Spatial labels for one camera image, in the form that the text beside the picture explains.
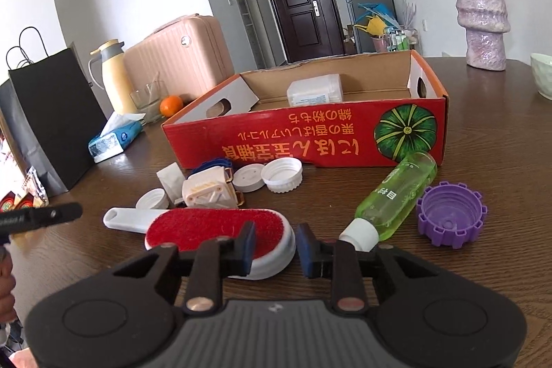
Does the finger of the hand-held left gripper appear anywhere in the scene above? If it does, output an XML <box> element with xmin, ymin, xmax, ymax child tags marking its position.
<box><xmin>26</xmin><ymin>202</ymin><xmax>83</xmax><ymax>229</ymax></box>

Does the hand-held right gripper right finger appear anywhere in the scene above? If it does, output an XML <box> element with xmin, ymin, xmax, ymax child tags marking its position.
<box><xmin>297</xmin><ymin>222</ymin><xmax>438</xmax><ymax>314</ymax></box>

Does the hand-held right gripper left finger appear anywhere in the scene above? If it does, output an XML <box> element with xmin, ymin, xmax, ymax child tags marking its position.
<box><xmin>113</xmin><ymin>221</ymin><xmax>258</xmax><ymax>315</ymax></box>

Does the red lint brush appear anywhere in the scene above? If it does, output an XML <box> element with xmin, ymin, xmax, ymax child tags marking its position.
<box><xmin>103</xmin><ymin>207</ymin><xmax>298</xmax><ymax>281</ymax></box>

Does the large white ribbed lid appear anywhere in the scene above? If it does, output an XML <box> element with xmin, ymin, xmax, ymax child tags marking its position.
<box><xmin>260</xmin><ymin>158</ymin><xmax>304</xmax><ymax>195</ymax></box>

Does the green transparent bottle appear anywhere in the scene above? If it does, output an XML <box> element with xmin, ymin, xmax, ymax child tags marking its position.
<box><xmin>339</xmin><ymin>151</ymin><xmax>438</xmax><ymax>252</ymax></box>

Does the red cardboard box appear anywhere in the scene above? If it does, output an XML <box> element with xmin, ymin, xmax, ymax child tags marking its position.
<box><xmin>161</xmin><ymin>50</ymin><xmax>450</xmax><ymax>171</ymax></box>

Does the purple ribbed cap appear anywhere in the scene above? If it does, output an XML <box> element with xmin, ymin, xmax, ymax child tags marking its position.
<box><xmin>416</xmin><ymin>181</ymin><xmax>488</xmax><ymax>249</ymax></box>

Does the person's left hand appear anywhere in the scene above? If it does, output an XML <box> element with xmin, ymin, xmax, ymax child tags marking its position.
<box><xmin>0</xmin><ymin>252</ymin><xmax>17</xmax><ymax>324</ymax></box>

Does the pile of snack packets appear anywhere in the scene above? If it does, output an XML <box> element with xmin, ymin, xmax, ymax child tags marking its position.
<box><xmin>0</xmin><ymin>167</ymin><xmax>49</xmax><ymax>236</ymax></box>

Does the beige plastic clasp case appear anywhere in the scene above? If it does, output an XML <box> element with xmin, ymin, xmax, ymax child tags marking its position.
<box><xmin>181</xmin><ymin>168</ymin><xmax>247</xmax><ymax>209</ymax></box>

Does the flat white round lid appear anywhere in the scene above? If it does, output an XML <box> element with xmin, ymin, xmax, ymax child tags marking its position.
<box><xmin>233</xmin><ymin>162</ymin><xmax>265</xmax><ymax>193</ymax></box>

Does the blue plastic piece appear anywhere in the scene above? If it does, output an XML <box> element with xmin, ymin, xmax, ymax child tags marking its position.
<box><xmin>190</xmin><ymin>158</ymin><xmax>234</xmax><ymax>179</ymax></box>

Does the black paper bag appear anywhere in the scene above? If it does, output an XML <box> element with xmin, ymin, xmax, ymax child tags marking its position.
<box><xmin>0</xmin><ymin>27</ymin><xmax>108</xmax><ymax>199</ymax></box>

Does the blue tissue pack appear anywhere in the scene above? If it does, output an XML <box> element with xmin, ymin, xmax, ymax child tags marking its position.
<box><xmin>88</xmin><ymin>111</ymin><xmax>143</xmax><ymax>163</ymax></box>

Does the white sachet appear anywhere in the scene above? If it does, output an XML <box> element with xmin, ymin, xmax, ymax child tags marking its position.
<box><xmin>156</xmin><ymin>162</ymin><xmax>186</xmax><ymax>205</ymax></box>

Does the clear glass cup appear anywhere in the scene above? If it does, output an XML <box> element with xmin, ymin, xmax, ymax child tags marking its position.
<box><xmin>129</xmin><ymin>80</ymin><xmax>169</xmax><ymax>124</ymax></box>

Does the yellow thermos jug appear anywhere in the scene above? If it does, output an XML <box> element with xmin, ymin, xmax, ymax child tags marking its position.
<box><xmin>88</xmin><ymin>39</ymin><xmax>138</xmax><ymax>115</ymax></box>

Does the orange fruit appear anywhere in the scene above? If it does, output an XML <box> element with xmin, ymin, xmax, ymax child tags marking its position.
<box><xmin>159</xmin><ymin>95</ymin><xmax>184</xmax><ymax>119</ymax></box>

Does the pink suitcase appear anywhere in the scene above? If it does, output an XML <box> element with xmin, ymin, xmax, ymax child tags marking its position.
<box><xmin>123</xmin><ymin>14</ymin><xmax>236</xmax><ymax>102</ymax></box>

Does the metal trolley rack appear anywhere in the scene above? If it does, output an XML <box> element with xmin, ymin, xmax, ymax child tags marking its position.
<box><xmin>387</xmin><ymin>27</ymin><xmax>422</xmax><ymax>54</ymax></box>

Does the grey interior door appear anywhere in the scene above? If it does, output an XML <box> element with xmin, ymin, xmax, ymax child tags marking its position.
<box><xmin>225</xmin><ymin>0</ymin><xmax>267</xmax><ymax>71</ymax></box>

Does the dark brown entrance door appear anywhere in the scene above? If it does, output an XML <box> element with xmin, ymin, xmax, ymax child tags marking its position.
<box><xmin>258</xmin><ymin>0</ymin><xmax>346</xmax><ymax>64</ymax></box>

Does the blue and yellow toy pile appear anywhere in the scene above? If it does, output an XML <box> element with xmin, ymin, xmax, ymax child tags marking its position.
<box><xmin>354</xmin><ymin>1</ymin><xmax>400</xmax><ymax>37</ymax></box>

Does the purple textured vase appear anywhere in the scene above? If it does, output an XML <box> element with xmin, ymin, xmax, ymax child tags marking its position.
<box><xmin>451</xmin><ymin>0</ymin><xmax>511</xmax><ymax>71</ymax></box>

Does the white bowl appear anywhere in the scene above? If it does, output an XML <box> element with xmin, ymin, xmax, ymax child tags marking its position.
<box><xmin>530</xmin><ymin>53</ymin><xmax>552</xmax><ymax>101</ymax></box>

